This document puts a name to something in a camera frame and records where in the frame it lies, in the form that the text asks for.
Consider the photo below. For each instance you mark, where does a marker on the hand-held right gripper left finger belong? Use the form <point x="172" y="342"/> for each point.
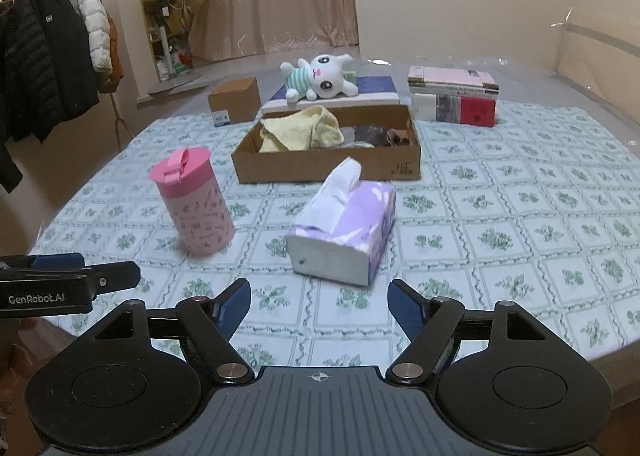
<point x="235" y="306"/>

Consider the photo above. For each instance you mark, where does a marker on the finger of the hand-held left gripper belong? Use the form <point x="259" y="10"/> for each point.
<point x="55" y="261"/>
<point x="115" y="278"/>

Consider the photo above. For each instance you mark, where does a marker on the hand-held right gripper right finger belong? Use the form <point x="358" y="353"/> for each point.
<point x="406" y="308"/>

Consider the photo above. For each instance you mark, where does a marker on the cardboard tray box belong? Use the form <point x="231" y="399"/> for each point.
<point x="325" y="166"/>

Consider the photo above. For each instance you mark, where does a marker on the brown cloth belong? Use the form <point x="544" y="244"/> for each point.
<point x="400" y="137"/>

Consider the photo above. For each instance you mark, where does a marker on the black glasses case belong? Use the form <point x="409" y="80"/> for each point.
<point x="370" y="134"/>

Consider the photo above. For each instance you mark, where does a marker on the pale yellow towel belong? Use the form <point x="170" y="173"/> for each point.
<point x="300" y="131"/>

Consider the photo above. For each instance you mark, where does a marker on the pink lidded cup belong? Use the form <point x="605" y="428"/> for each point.
<point x="200" y="216"/>

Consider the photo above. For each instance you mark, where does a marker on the purple tissue pack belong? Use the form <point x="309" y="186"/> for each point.
<point x="360" y="221"/>

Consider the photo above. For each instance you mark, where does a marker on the metal clothes rack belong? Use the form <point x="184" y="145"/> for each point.
<point x="120" y="128"/>

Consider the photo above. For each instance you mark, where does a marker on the black down jacket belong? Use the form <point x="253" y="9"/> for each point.
<point x="70" y="51"/>
<point x="25" y="86"/>

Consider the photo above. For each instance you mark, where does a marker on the small closed cardboard box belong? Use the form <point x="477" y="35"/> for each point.
<point x="237" y="98"/>

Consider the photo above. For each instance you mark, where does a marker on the brown jacket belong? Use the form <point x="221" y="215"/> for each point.
<point x="115" y="61"/>

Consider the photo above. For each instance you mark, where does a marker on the stack of books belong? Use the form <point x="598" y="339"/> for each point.
<point x="475" y="111"/>

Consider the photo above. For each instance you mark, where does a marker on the blue and white flat box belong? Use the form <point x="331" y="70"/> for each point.
<point x="375" y="88"/>

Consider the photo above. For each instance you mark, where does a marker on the thin white book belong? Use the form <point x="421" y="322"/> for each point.
<point x="465" y="91"/>

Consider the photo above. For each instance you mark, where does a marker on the white down jacket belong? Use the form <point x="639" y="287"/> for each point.
<point x="95" y="31"/>

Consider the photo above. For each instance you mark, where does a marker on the pink cover book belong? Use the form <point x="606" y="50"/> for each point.
<point x="450" y="75"/>

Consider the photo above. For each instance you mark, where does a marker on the white bunny plush toy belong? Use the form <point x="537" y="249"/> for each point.
<point x="325" y="73"/>

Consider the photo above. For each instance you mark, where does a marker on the plastic wrapped beige board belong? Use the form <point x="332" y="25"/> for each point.
<point x="600" y="66"/>

